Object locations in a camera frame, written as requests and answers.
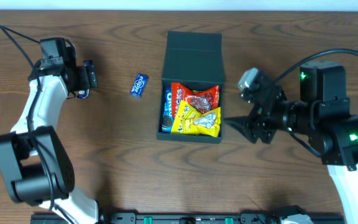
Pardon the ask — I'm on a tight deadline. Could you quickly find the purple Dairy Milk chocolate bar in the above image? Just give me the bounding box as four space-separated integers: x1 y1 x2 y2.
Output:
76 60 93 99

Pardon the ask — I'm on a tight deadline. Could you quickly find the red Hacks candy bag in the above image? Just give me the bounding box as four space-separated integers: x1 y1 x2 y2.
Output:
171 83 219 117

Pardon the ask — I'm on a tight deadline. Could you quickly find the yellow Hacks candy bag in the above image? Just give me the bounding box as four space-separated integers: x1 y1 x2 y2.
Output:
170 101 221 138

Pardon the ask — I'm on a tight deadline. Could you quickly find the blue Oreo cookie pack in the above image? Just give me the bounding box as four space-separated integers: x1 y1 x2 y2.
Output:
162 88 173 133

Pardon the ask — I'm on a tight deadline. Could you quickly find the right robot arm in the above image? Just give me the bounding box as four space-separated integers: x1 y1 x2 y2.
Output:
224 61 358 223

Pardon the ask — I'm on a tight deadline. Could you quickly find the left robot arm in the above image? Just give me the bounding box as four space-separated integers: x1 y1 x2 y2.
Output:
0 37 99 223

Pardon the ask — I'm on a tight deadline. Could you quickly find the blue Eclipse mint pack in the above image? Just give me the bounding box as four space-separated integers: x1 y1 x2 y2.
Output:
130 73 149 98

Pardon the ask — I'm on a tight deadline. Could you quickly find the dark green open box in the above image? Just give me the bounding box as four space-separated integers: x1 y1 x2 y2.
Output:
156 30 225 144

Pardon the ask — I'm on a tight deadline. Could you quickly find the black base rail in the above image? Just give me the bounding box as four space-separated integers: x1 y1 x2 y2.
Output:
30 213 345 224

